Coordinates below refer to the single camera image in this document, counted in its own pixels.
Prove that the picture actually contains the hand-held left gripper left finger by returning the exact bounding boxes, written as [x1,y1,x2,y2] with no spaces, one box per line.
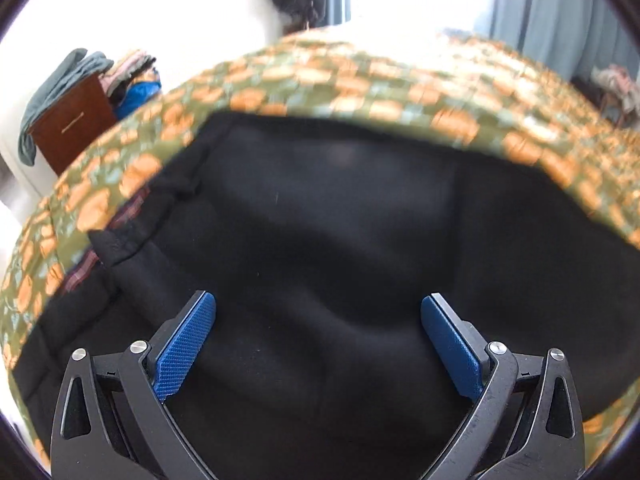
[50,290,221,480]

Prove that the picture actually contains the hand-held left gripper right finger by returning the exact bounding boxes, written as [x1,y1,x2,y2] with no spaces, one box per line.
[415,292,586,480]

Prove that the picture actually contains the black pants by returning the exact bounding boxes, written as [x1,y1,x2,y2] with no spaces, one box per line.
[10,110,631,480]

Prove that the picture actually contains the brown wooden cabinet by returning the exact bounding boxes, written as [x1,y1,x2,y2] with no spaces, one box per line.
[27,72,118,176]

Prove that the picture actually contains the blue cloth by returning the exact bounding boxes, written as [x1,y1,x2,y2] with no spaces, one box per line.
[114,77,163,121]

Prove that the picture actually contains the pile of folded clothes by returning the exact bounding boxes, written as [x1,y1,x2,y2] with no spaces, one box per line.
[100,49,161,106]

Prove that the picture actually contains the green orange printed blanket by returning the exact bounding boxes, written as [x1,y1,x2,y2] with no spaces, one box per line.
[0,27,640,471]

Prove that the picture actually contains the teal cloth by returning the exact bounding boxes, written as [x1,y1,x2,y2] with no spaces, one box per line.
[17,47,116,168]

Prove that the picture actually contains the pale crumpled clothes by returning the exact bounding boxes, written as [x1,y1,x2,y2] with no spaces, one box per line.
[592,64,640,126]

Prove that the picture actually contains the light blue curtain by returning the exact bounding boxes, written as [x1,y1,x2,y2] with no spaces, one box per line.
[472,0,640,91]

